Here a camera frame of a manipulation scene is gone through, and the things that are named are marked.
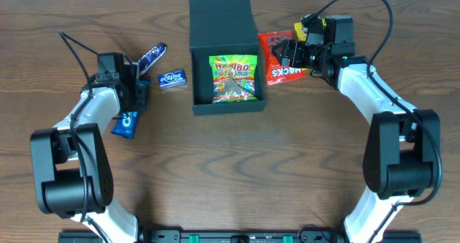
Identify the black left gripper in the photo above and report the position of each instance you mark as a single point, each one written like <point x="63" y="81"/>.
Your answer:
<point x="141" y="96"/>

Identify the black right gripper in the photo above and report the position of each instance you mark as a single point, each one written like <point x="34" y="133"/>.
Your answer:
<point x="287" y="52"/>

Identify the yellow Hacks candy bag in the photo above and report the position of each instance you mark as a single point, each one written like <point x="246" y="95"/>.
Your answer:
<point x="300" y="31"/>

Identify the red Hacks candy bag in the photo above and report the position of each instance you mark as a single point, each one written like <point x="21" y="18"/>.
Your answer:
<point x="275" y="72"/>

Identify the purple Dairy Milk bar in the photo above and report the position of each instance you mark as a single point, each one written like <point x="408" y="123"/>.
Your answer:
<point x="151" y="57"/>

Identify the blue Oreo cookie pack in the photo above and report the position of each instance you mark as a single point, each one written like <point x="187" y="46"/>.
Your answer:
<point x="126" y="123"/>

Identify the green Haribo worms bag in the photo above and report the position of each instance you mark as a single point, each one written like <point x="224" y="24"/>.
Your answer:
<point x="233" y="78"/>

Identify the blue Eclipse mint box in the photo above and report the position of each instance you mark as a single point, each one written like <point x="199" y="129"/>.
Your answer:
<point x="172" y="79"/>

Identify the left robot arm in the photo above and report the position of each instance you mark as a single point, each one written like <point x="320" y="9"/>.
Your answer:
<point x="71" y="170"/>

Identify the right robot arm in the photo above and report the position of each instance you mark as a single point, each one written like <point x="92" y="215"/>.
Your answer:
<point x="402" y="161"/>

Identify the black open box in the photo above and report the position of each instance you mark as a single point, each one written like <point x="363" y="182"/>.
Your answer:
<point x="221" y="27"/>

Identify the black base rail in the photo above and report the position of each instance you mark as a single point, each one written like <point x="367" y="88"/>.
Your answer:
<point x="174" y="236"/>

